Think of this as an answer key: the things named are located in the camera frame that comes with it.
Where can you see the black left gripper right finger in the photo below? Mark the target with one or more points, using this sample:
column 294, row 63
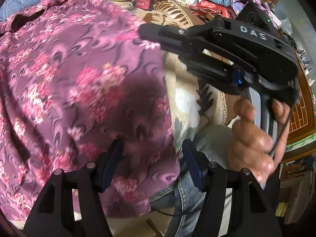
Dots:
column 166, row 34

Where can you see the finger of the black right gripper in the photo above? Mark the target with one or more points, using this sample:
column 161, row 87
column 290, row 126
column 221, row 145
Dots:
column 196, row 163

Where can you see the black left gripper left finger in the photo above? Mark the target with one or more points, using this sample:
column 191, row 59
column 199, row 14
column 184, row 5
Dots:
column 107, row 163

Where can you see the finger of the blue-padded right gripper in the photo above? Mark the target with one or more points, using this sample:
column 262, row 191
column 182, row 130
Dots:
column 224, row 77

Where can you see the purple floral garment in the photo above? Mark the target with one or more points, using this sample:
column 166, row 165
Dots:
column 75, row 75

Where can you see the black sleeved right forearm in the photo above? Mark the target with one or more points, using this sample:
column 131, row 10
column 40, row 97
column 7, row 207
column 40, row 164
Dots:
column 272, row 188

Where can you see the person's right hand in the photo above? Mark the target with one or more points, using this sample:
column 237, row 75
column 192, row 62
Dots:
column 253, row 148

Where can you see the blue denim jeans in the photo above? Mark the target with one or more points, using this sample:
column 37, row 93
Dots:
column 186, row 200

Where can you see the beige leaf-pattern blanket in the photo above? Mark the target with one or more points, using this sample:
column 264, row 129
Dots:
column 193, row 103

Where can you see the wooden framed cabinet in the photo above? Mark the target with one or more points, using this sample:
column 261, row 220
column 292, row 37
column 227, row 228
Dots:
column 298, row 18

